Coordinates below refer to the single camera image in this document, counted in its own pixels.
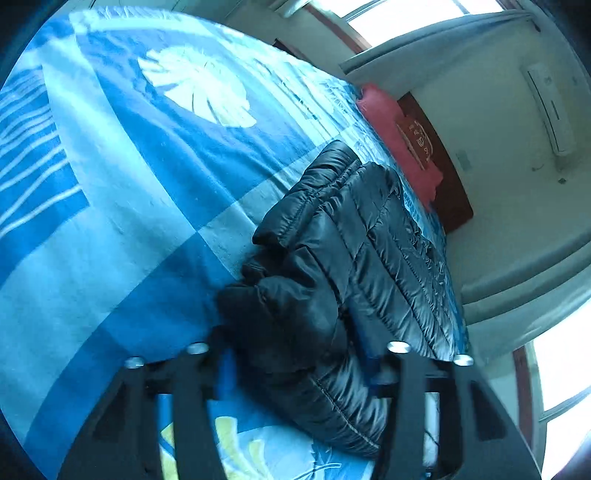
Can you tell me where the window with narrow wooden sill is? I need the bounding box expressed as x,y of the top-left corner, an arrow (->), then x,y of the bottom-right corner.
305,0 -> 509,49

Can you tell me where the bed with blue patterned sheet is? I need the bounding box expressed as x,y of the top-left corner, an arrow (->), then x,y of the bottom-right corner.
0,7 -> 472,480

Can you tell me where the window with wide wooden sill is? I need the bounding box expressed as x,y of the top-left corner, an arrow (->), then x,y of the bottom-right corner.
512,314 -> 591,480

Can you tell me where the black puffer jacket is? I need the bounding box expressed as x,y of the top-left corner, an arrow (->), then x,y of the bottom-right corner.
217,140 -> 469,457

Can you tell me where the wooden nightstand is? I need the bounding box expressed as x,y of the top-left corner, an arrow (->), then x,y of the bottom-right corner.
271,38 -> 305,58

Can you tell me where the wooden headboard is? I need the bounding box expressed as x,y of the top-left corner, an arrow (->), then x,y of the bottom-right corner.
397,91 -> 475,234

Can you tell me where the pale curtain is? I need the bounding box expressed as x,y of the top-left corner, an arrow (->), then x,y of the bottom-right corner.
339,9 -> 541,93

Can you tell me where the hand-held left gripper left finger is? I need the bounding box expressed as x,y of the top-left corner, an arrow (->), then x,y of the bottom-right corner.
58,328 -> 241,480

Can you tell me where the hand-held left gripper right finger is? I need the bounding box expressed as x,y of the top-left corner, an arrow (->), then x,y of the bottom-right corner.
369,342 -> 543,480

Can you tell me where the red pillow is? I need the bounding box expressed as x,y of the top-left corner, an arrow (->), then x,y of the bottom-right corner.
355,83 -> 445,213

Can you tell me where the brown printed cushion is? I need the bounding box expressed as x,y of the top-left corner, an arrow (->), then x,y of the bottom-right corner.
396,117 -> 437,171

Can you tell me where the white air conditioner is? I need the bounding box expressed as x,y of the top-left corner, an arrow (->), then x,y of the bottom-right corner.
519,64 -> 578,158

